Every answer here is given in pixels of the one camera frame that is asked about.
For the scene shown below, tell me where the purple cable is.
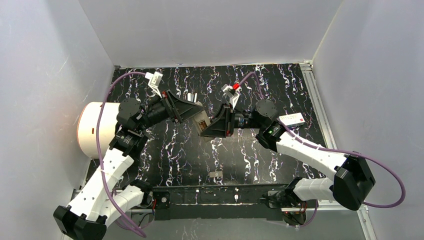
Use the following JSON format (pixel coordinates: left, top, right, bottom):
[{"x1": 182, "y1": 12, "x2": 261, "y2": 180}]
[
  {"x1": 95, "y1": 71, "x2": 157, "y2": 239},
  {"x1": 238, "y1": 71, "x2": 407, "y2": 229}
]

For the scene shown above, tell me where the aluminium frame rail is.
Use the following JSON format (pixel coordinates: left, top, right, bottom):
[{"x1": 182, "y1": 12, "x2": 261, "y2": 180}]
[{"x1": 62, "y1": 60, "x2": 379, "y2": 240}]

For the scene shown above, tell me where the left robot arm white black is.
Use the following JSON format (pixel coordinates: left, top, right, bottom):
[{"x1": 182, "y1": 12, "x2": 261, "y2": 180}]
[{"x1": 53, "y1": 90, "x2": 204, "y2": 240}]

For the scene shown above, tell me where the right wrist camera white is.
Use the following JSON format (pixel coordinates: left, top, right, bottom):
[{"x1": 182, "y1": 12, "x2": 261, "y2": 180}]
[{"x1": 221, "y1": 83, "x2": 241, "y2": 109}]

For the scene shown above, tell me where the white battery box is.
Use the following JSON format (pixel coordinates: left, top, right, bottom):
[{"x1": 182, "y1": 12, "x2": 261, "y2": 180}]
[{"x1": 278, "y1": 112, "x2": 305, "y2": 128}]

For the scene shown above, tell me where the white remote control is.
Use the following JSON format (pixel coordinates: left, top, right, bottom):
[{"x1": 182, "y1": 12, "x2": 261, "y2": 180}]
[{"x1": 192, "y1": 110, "x2": 211, "y2": 136}]

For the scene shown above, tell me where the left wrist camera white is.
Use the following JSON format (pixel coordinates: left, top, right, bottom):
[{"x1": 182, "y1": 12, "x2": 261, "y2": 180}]
[{"x1": 144, "y1": 71, "x2": 163, "y2": 98}]

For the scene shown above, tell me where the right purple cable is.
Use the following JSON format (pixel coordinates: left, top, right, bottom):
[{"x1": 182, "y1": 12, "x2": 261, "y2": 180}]
[{"x1": 238, "y1": 71, "x2": 407, "y2": 229}]

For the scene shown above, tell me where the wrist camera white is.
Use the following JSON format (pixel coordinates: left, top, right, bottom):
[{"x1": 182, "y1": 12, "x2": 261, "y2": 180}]
[
  {"x1": 221, "y1": 83, "x2": 241, "y2": 109},
  {"x1": 144, "y1": 71, "x2": 163, "y2": 98}
]

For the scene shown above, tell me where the white battery cover piece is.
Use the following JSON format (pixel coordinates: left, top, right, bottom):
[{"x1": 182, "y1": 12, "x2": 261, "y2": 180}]
[{"x1": 186, "y1": 92, "x2": 198, "y2": 103}]

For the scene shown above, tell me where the white cylindrical bin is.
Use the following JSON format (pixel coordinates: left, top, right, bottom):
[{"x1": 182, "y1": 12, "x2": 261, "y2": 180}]
[{"x1": 76, "y1": 101, "x2": 120, "y2": 159}]

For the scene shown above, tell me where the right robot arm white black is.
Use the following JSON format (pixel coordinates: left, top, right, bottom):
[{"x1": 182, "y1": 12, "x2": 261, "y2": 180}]
[{"x1": 197, "y1": 99, "x2": 376, "y2": 211}]

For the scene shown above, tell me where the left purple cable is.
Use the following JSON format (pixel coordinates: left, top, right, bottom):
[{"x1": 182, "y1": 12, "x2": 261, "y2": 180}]
[{"x1": 95, "y1": 71, "x2": 157, "y2": 239}]

